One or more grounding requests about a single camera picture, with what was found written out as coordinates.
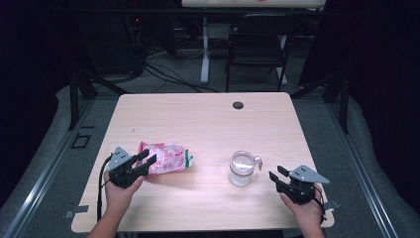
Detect person's left hand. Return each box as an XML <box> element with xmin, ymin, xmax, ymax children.
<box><xmin>103</xmin><ymin>170</ymin><xmax>146</xmax><ymax>213</ymax></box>

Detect black folding chair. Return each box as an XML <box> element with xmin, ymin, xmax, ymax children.
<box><xmin>225</xmin><ymin>13</ymin><xmax>300</xmax><ymax>93</ymax></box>

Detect black floor cables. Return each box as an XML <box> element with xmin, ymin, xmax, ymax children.
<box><xmin>142</xmin><ymin>61</ymin><xmax>221</xmax><ymax>94</ymax></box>

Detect thick black gripper cable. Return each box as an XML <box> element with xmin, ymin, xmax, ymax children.
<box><xmin>96</xmin><ymin>153</ymin><xmax>114</xmax><ymax>223</ymax></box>

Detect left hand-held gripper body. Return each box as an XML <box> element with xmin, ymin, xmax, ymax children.
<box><xmin>105</xmin><ymin>146</ymin><xmax>150</xmax><ymax>189</ymax></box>

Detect pink and white plastic bag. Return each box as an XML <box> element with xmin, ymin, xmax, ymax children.
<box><xmin>138</xmin><ymin>141</ymin><xmax>195</xmax><ymax>179</ymax></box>

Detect aluminium floor rail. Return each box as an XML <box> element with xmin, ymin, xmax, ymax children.
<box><xmin>324</xmin><ymin>98</ymin><xmax>399</xmax><ymax>238</ymax></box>
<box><xmin>2</xmin><ymin>98</ymin><xmax>97</xmax><ymax>238</ymax></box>

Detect white table leg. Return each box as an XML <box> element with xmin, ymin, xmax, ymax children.
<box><xmin>199</xmin><ymin>16</ymin><xmax>213</xmax><ymax>84</ymax></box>

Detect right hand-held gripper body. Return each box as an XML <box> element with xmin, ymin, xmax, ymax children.
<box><xmin>275</xmin><ymin>164</ymin><xmax>331</xmax><ymax>206</ymax></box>

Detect glass jar with hinged lid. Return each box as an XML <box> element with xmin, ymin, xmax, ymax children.
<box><xmin>227</xmin><ymin>150</ymin><xmax>264</xmax><ymax>188</ymax></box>

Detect grey tape piece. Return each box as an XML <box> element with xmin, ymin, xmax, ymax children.
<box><xmin>323</xmin><ymin>198</ymin><xmax>342</xmax><ymax>213</ymax></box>
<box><xmin>62</xmin><ymin>204</ymin><xmax>90</xmax><ymax>219</ymax></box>

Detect black metal stand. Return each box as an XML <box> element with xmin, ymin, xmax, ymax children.
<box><xmin>290</xmin><ymin>69</ymin><xmax>351</xmax><ymax>135</ymax></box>
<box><xmin>66</xmin><ymin>69</ymin><xmax>131</xmax><ymax>131</ymax></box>

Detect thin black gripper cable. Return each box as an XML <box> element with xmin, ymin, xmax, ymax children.
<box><xmin>311</xmin><ymin>184</ymin><xmax>328</xmax><ymax>223</ymax></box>

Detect person's right hand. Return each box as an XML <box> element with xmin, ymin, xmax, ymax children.
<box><xmin>279</xmin><ymin>182</ymin><xmax>328</xmax><ymax>230</ymax></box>

